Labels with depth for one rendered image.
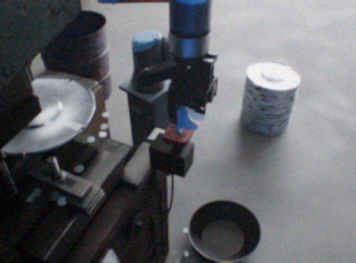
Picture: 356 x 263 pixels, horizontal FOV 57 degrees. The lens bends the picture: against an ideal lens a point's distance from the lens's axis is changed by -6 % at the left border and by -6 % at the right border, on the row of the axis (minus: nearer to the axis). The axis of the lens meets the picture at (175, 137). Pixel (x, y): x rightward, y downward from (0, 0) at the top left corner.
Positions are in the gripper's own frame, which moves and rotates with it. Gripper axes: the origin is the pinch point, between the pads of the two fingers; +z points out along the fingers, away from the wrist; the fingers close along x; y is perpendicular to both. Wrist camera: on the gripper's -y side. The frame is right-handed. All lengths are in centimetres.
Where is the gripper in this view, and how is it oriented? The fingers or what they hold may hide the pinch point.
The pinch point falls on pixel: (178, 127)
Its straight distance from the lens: 78.1
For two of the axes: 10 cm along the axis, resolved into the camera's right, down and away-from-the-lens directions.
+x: 4.1, -6.2, 6.7
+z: 0.0, 7.3, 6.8
